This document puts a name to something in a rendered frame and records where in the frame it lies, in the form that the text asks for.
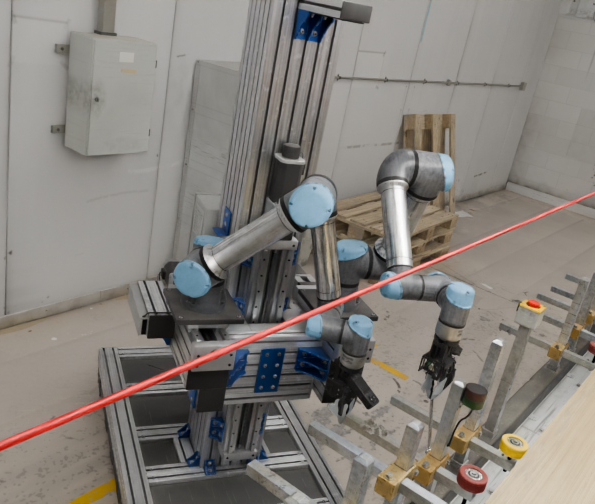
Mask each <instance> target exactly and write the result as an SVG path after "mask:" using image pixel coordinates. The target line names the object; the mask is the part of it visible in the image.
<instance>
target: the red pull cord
mask: <svg viewBox="0 0 595 504"><path fill-rule="evenodd" d="M593 195H595V192H593V193H590V194H588V195H586V196H583V197H581V198H578V199H576V200H574V201H571V202H569V203H567V204H564V205H562V206H559V207H557V208H555V209H552V210H550V211H548V212H545V213H543V214H540V215H538V216H536V217H533V218H531V219H528V220H526V221H524V222H521V223H519V224H517V225H514V226H512V227H509V228H507V229H505V230H502V231H500V232H497V233H495V234H493V235H490V236H488V237H486V238H483V239H481V240H478V241H476V242H474V243H471V244H469V245H466V246H464V247H462V248H459V249H457V250H455V251H452V252H450V253H447V254H445V255H443V256H440V257H438V258H435V259H433V260H431V261H428V262H426V263H424V264H421V265H419V266H416V267H414V268H412V269H409V270H407V271H404V272H402V273H400V274H397V275H395V276H393V277H390V278H388V279H385V280H383V281H381V282H378V283H376V284H373V285H371V286H369V287H366V288H364V289H362V290H359V291H357V292H354V293H352V294H350V295H347V296H345V297H342V298H340V299H338V300H335V301H333V302H331V303H328V304H326V305H323V306H321V307H319V308H316V309H314V310H311V311H309V312H307V313H304V314H302V315H300V316H297V317H295V318H292V319H290V320H288V321H285V322H283V323H280V324H278V325H276V326H273V327H271V328H269V329H266V330H264V331H261V332H259V333H257V334H254V335H252V336H249V337H247V338H245V339H242V340H240V341H238V342H235V343H233V344H230V345H228V346H226V347H223V348H221V349H218V350H216V351H214V352H211V353H209V354H207V355H204V356H202V357H199V358H197V359H195V360H192V361H190V362H187V363H185V364H183V365H180V366H178V367H176V368H173V369H171V370H168V371H166V372H164V373H161V374H159V375H156V376H154V377H152V378H149V379H147V380H145V381H142V382H140V383H137V384H135V385H133V386H130V387H128V388H125V389H123V390H121V391H118V392H116V393H114V394H111V395H109V396H106V397H104V398H102V399H99V400H97V401H94V402H92V403H90V404H87V405H85V406H83V407H80V408H78V409H75V410H73V411H71V412H68V413H66V414H63V415H61V416H59V417H56V418H54V419H52V420H49V421H47V422H44V423H42V424H40V425H37V426H35V427H32V428H30V429H28V430H25V431H23V432H21V433H18V434H16V435H13V436H11V437H9V438H6V439H4V440H1V441H0V451H3V450H5V449H7V448H10V447H12V446H14V445H17V444H19V443H21V442H24V441H26V440H28V439H31V438H33V437H35V436H37V435H40V434H42V433H44V432H47V431H49V430H51V429H54V428H56V427H58V426H61V425H63V424H65V423H68V422H70V421H72V420H74V419H77V418H79V417H81V416H84V415H86V414H88V413H91V412H93V411H95V410H98V409H100V408H102V407H105V406H107V405H109V404H111V403H114V402H116V401H118V400H121V399H123V398H125V397H128V396H130V395H132V394H135V393H137V392H139V391H142V390H144V389H146V388H149V387H151V386H153V385H155V384H158V383H160V382H162V381H165V380H167V379H169V378H172V377H174V376H176V375H179V374H181V373H183V372H186V371H188V370H190V369H192V368H195V367H197V366H199V365H202V364H204V363H206V362H209V361H211V360H213V359H216V358H218V357H220V356H223V355H225V354H227V353H229V352H232V351H234V350H236V349H239V348H241V347H243V346H246V345H248V344H250V343H253V342H255V341H257V340H260V339H262V338H264V337H266V336H269V335H271V334H273V333H276V332H278V331H280V330H283V329H285V328H287V327H290V326H292V325H294V324H297V323H299V322H301V321H303V320H306V319H308V318H310V317H313V316H315V315H317V314H320V313H322V312H324V311H327V310H329V309H331V308H334V307H336V306H338V305H340V304H343V303H345V302H347V301H350V300H352V299H354V298H357V297H359V296H361V295H364V294H366V293H368V292H371V291H373V290H375V289H377V288H380V287H382V286H384V285H387V284H389V283H391V282H394V281H396V280H398V279H401V278H403V277H405V276H408V275H410V274H412V273H414V272H417V271H419V270H421V269H424V268H426V267H428V266H431V265H433V264H435V263H438V262H440V261H442V260H445V259H447V258H449V257H451V256H454V255H456V254H458V253H461V252H463V251H465V250H468V249H470V248H472V247H475V246H477V245H479V244H482V243H484V242H486V241H488V240H491V239H493V238H495V237H498V236H500V235H502V234H505V233H507V232H509V231H512V230H514V229H516V228H519V227H521V226H523V225H525V224H528V223H530V222H532V221H535V220H537V219H539V218H542V217H544V216H546V215H549V214H551V213H553V212H556V211H558V210H560V209H562V208H565V207H567V206H569V205H572V204H574V203H576V202H579V201H581V200H583V199H586V198H588V197H590V196H593Z"/></svg>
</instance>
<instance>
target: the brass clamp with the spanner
mask: <svg viewBox="0 0 595 504"><path fill-rule="evenodd" d="M430 452H431V450H430V451H429V452H428V453H427V454H426V455H425V456H424V457H423V458H422V459H421V460H419V461H418V462H417V464H418V471H419V473H418V475H417V476H415V475H414V476H413V479H415V480H416V481H418V482H419V483H421V484H423V485H424V486H426V487H427V486H428V485H429V484H430V483H431V482H432V481H433V480H434V479H433V478H434V475H435V472H436V470H437V469H438V468H439V467H440V466H441V467H443V468H444V469H445V466H446V465H449V464H450V456H449V453H448V452H446V455H445V456H444V457H443V458H442V459H441V460H438V459H437V458H435V457H433V456H432V455H430ZM424 461H428V462H429V463H430V464H429V468H428V469H426V468H424V467H423V466H422V464H423V463H424Z"/></svg>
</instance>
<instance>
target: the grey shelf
mask: <svg viewBox="0 0 595 504"><path fill-rule="evenodd" d="M200 65H201V66H200ZM239 69H240V62H231V61H216V60H201V59H197V61H196V69H195V77H194V85H193V94H192V102H191V110H190V118H189V126H188V135H187V143H186V151H185V159H184V167H183V176H182V184H181V192H180V200H179V208H178V217H177V225H176V233H175V241H174V250H173V258H172V260H183V259H184V258H185V257H186V256H187V250H188V242H189V234H190V227H191V219H192V211H193V204H194V196H195V192H199V193H215V194H221V192H222V186H223V179H224V172H225V165H226V158H227V151H228V144H229V138H230V131H231V124H232V117H233V110H234V103H235V96H236V89H237V83H238V76H239ZM199 72H200V74H199ZM198 80H199V82H198ZM197 88H198V90H197ZM196 96H197V98H196ZM195 104H196V106H195ZM194 112H195V114H194ZM193 121H194V123H193ZM192 129H193V131H192ZM191 137H192V139H191ZM190 145H191V147H190ZM189 153H190V155H189ZM187 169H188V171H187ZM186 177H187V179H186ZM185 185H186V187H185ZM184 193H185V195H184ZM183 201H184V203H183ZM182 209H183V211H182ZM180 225H181V227H180ZM179 233H180V235H179ZM178 241H179V243H178ZM177 249H178V251H177ZM176 257H177V259H176Z"/></svg>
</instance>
